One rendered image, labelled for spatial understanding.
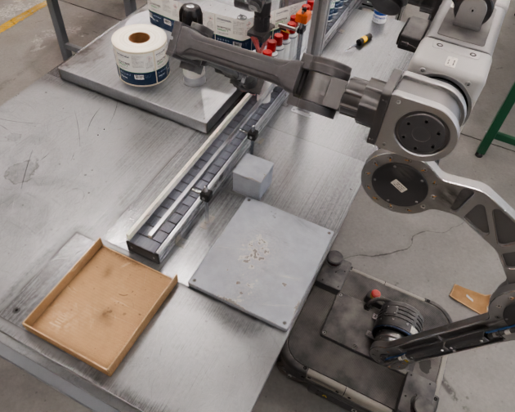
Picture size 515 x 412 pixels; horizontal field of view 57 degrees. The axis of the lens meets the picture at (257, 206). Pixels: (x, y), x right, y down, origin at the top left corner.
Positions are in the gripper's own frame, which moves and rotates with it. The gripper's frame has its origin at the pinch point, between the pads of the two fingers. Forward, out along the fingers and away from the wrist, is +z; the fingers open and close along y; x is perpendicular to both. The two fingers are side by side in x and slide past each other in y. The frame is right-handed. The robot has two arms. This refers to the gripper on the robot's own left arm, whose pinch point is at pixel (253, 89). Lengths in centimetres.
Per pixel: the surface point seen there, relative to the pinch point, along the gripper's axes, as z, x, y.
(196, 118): -7.0, 18.2, 13.8
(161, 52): -6.3, -0.6, 35.8
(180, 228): -35, 54, -4
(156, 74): -2.1, 6.8, 36.6
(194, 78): 0.6, 2.8, 23.3
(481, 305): 74, 46, -123
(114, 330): -52, 83, -3
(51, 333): -56, 89, 11
